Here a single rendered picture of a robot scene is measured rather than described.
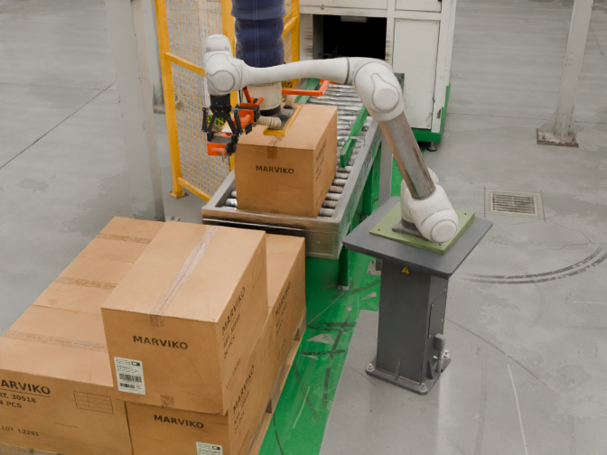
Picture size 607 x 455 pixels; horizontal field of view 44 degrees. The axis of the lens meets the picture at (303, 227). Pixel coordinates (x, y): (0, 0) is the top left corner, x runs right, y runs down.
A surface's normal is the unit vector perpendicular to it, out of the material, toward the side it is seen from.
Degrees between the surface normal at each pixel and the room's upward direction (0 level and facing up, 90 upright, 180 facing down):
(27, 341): 0
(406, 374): 90
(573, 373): 0
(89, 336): 0
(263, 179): 90
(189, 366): 90
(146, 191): 90
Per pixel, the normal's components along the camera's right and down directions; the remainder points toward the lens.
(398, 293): -0.53, 0.42
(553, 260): 0.00, -0.87
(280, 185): -0.22, 0.47
